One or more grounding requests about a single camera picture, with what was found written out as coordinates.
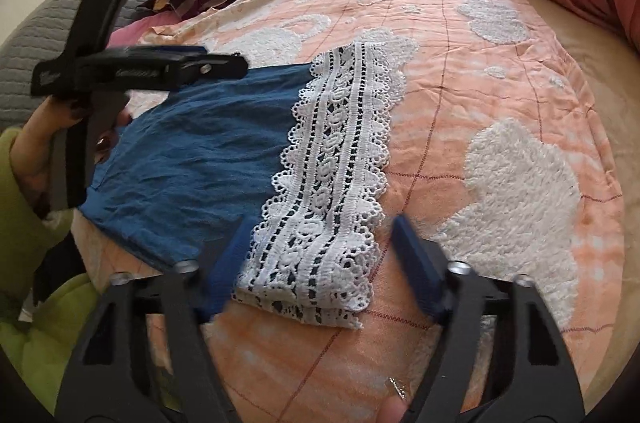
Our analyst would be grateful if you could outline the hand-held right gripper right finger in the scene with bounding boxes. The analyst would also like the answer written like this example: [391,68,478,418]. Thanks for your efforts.
[392,215,587,423]

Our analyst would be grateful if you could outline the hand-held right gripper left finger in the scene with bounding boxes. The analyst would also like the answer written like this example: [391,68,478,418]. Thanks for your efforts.
[54,218,258,423]

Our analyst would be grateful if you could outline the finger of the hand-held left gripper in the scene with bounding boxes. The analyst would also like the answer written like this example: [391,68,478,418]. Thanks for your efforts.
[107,53,249,94]
[116,45,211,58]

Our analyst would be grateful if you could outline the blue denim pants lace trim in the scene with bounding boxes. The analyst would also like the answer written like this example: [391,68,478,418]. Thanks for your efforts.
[79,40,422,330]

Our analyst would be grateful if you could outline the person's left forearm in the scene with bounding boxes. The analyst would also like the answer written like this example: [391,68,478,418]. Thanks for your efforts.
[0,128,76,304]

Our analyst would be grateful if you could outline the person's left hand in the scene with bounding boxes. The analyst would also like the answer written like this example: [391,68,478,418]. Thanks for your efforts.
[12,97,133,185]

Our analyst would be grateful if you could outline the grey quilted headboard cover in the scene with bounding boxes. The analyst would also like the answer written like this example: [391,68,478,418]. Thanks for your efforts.
[0,0,262,134]

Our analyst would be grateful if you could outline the orange white fluffy blanket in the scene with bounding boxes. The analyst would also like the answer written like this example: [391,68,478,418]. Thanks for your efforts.
[70,0,627,423]

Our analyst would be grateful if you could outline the person's green jacket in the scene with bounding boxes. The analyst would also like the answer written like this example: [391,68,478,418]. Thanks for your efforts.
[0,272,109,423]

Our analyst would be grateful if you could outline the beige bed sheet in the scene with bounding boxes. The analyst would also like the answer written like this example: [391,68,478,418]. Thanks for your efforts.
[495,0,640,409]

